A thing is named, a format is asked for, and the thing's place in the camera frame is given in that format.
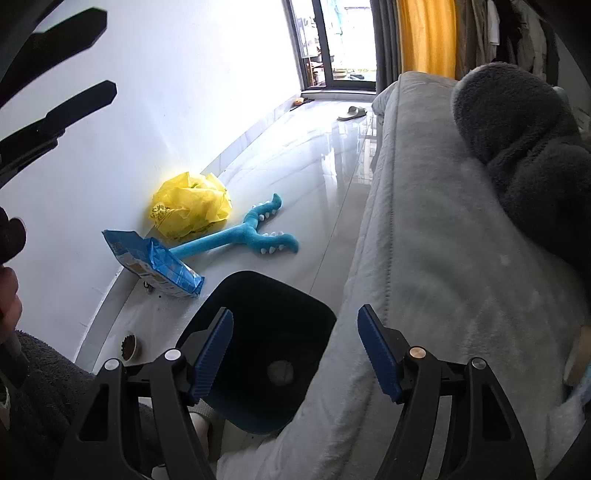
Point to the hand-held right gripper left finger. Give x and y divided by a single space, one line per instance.
212 355

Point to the person's grey fleece clothing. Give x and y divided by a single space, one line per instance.
41 406

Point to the grey sofa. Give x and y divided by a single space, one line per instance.
438 277

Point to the small orange item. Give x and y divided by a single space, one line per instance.
299 100

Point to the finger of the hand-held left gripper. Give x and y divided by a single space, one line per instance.
78 108
69 39

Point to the person's grey sock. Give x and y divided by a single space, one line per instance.
203 420

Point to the white tissue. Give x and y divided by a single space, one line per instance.
280 373

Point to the hanging clothes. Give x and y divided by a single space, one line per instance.
508 32

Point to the dark grey plush blanket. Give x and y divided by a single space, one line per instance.
521 147

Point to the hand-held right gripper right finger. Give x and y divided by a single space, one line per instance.
378 355

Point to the person's left hand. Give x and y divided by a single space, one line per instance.
8 295

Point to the yellow curtain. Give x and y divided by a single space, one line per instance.
427 37

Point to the blue snack packet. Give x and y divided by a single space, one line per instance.
157 267

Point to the grey curtain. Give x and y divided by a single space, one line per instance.
385 41

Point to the black trash bin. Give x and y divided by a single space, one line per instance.
277 323

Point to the yellow plastic bag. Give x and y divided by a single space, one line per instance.
189 207

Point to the blue plush toy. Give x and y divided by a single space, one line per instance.
217 240

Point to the grey slipper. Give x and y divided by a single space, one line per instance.
352 113

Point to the black framed glass door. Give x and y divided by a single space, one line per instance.
323 46

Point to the small pet food bowl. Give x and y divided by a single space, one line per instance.
130 347

